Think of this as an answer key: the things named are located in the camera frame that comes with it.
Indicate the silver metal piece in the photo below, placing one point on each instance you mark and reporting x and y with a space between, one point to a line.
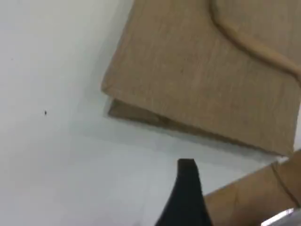
277 217

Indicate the brown cardboard piece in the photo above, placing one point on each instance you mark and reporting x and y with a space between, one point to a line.
247 193

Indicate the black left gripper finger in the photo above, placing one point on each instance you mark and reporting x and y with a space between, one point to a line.
185 202

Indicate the brown burlap bag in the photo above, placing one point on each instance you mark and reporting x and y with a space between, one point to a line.
188 70

